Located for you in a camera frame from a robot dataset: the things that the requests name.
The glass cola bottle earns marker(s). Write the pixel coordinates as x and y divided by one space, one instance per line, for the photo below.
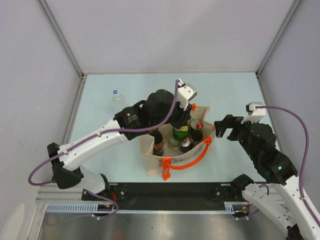
158 142

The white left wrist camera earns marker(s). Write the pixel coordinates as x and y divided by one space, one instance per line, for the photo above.
185 93

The aluminium corner post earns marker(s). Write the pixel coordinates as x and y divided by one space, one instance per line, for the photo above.
289 16
53 23

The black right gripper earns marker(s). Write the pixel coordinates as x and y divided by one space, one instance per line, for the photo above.
229 121

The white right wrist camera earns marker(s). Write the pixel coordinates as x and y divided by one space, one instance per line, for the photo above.
254 113

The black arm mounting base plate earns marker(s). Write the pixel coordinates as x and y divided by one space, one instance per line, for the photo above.
216 191

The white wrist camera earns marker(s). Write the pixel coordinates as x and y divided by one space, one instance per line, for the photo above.
185 93
254 113

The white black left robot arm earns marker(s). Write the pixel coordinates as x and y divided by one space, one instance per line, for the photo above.
67 167

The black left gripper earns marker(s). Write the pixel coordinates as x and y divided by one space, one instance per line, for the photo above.
183 115

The right aluminium corner post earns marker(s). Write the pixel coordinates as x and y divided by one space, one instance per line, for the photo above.
289 16

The blue white drink can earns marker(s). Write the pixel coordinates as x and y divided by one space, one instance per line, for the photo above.
184 146

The left aluminium corner post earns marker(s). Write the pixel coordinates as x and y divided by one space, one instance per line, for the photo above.
53 23

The clear glass bottle green cap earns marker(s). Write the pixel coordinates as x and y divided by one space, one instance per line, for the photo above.
173 143

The aluminium frame rail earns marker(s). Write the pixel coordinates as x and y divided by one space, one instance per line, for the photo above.
53 195

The beige canvas tote bag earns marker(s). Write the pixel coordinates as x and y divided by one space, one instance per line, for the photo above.
171 160

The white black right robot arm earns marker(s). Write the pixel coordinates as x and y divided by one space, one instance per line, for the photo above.
299 219

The clear plastic water bottle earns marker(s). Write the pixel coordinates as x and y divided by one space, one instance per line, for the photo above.
118 100

